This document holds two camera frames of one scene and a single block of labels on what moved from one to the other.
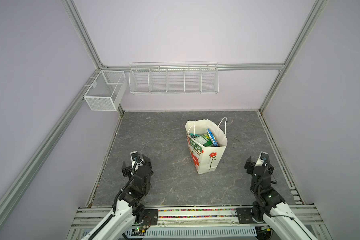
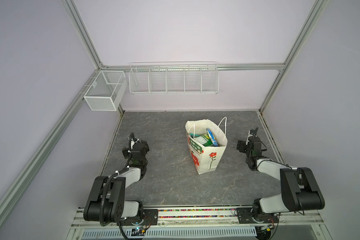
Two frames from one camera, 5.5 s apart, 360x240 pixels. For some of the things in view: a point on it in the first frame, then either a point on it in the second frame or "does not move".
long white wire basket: [198, 77] does not move
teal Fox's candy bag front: [192, 135] does not move
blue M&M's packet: [212, 138] does not move
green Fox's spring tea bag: [204, 140] does not move
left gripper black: [126, 171] to [125, 152]
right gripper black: [250, 166] to [241, 145]
